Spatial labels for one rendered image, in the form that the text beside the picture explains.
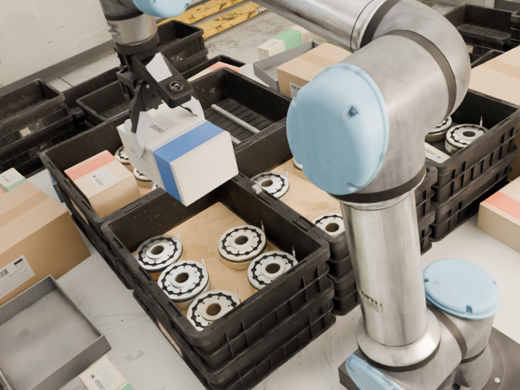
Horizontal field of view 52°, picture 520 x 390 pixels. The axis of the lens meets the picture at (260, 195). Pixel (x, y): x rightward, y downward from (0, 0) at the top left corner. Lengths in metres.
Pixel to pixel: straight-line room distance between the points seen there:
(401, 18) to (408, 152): 0.16
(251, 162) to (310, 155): 0.75
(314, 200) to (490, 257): 0.41
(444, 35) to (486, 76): 0.95
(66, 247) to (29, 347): 0.25
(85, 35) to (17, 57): 0.54
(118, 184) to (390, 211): 0.85
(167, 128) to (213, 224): 0.31
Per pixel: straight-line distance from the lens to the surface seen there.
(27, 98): 2.90
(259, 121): 1.56
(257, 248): 1.11
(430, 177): 1.13
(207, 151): 0.93
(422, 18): 0.63
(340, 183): 0.54
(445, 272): 0.88
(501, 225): 1.31
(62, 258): 1.44
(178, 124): 1.01
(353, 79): 0.52
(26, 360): 1.32
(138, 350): 1.22
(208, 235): 1.21
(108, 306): 1.33
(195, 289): 1.06
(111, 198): 1.34
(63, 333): 1.32
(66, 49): 4.47
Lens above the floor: 1.63
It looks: 39 degrees down
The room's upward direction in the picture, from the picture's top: 11 degrees counter-clockwise
